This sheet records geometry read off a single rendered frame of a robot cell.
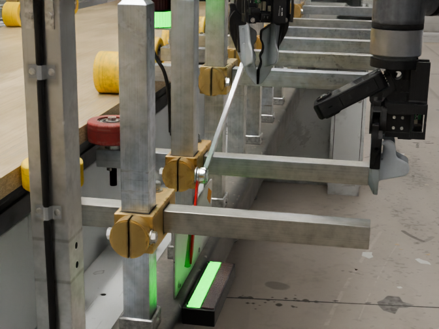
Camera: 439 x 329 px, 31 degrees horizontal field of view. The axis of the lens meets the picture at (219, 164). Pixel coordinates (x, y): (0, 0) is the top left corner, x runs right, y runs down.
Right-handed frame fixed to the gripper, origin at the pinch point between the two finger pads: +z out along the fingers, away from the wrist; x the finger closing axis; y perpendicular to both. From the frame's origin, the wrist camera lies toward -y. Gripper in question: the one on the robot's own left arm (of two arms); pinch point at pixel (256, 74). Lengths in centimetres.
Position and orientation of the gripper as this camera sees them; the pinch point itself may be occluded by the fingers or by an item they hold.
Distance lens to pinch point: 120.9
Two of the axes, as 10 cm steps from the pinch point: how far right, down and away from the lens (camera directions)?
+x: 9.9, -0.3, 1.6
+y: 1.6, 2.7, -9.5
